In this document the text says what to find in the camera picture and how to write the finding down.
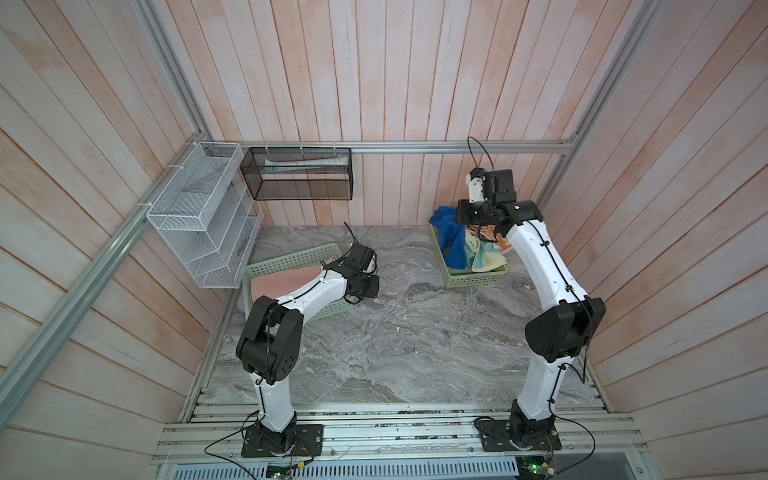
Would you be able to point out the pink towel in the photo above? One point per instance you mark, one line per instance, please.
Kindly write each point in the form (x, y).
(277, 284)

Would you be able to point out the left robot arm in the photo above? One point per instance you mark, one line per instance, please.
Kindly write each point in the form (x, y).
(269, 344)

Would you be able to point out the yellow-green plastic basket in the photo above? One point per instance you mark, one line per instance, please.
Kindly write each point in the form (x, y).
(456, 279)

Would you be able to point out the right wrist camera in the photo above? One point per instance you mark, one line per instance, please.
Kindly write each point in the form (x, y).
(475, 181)

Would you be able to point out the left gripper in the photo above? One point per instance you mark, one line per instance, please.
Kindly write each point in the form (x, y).
(373, 289)

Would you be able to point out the aluminium rail frame front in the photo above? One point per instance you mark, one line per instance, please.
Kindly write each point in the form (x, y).
(208, 433)

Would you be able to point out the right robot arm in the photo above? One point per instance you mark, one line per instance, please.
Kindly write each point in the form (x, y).
(564, 329)

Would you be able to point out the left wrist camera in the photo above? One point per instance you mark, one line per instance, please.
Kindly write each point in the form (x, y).
(372, 268)

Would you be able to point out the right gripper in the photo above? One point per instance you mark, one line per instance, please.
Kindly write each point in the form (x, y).
(461, 211)

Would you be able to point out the light green yellow towel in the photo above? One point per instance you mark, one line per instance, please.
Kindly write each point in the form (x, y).
(482, 256)

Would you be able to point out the mint green plastic basket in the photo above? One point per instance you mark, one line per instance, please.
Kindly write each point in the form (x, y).
(288, 264)

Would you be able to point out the white wire mesh shelf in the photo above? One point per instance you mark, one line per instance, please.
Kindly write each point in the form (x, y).
(206, 217)

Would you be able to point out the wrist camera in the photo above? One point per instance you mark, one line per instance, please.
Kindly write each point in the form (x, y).
(475, 181)
(372, 268)

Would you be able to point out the black wire mesh basket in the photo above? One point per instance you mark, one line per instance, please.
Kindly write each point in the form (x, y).
(299, 173)

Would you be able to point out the blue towel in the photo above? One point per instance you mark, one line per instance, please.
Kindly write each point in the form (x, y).
(451, 237)

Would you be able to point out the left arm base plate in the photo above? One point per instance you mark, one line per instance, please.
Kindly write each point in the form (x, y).
(299, 440)

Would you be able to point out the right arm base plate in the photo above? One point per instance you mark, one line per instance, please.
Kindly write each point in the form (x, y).
(517, 434)

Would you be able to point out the orange patterned towel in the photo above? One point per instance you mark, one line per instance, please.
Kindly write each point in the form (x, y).
(502, 244)

